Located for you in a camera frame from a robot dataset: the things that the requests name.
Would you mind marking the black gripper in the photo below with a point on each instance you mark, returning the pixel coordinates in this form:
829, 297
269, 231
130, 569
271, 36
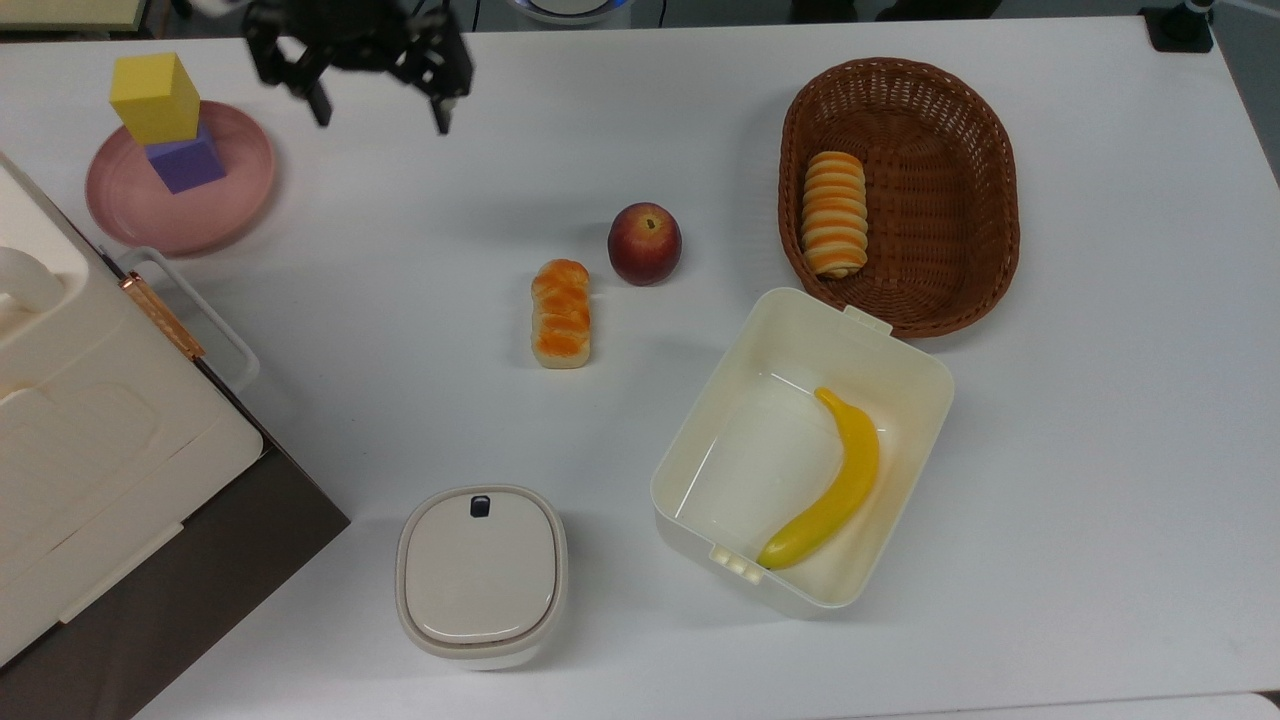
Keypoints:
350, 40

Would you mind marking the yellow foam cube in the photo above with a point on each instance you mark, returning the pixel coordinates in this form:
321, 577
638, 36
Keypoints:
157, 100

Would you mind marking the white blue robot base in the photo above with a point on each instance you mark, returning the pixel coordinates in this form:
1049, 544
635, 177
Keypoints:
570, 8

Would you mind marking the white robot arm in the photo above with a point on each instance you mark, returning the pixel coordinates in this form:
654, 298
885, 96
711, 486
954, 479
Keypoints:
218, 3

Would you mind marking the purple foam cube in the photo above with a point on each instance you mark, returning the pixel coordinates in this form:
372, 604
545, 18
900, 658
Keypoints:
188, 165

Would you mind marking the pink round plate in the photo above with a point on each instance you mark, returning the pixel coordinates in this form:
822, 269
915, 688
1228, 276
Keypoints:
180, 215

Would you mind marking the orange braided bread loaf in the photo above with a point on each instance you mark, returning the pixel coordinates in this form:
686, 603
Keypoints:
561, 315

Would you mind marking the red apple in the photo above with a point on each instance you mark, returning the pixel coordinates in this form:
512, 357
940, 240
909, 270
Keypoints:
645, 245

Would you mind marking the beige panel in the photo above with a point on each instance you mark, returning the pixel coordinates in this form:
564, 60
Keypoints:
70, 10

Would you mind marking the striped spiral bread roll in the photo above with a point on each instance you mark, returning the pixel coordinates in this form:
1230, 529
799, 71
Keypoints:
834, 213

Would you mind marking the small cream lidded container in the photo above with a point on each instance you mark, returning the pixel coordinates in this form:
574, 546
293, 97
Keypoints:
480, 575

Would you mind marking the dark brown board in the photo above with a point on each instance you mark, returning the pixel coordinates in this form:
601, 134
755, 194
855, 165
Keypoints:
200, 590

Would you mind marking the cream open plastic box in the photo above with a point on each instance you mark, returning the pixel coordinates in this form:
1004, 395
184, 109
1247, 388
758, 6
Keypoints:
760, 460

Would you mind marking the brown wicker basket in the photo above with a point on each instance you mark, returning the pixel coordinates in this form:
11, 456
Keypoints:
940, 200

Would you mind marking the yellow banana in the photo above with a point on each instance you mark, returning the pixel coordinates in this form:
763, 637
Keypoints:
848, 470

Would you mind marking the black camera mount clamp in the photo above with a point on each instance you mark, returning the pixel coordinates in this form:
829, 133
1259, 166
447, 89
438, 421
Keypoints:
1180, 28

